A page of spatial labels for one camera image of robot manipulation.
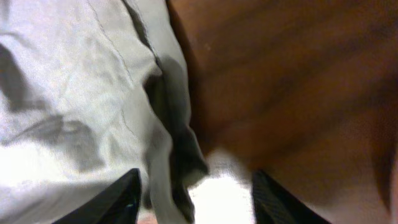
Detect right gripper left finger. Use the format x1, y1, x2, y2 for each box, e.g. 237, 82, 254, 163
54, 168, 142, 224

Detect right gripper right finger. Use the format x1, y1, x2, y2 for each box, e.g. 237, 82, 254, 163
252, 170, 329, 224

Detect khaki green shorts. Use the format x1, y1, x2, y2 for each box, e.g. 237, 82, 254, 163
1, 1, 255, 223

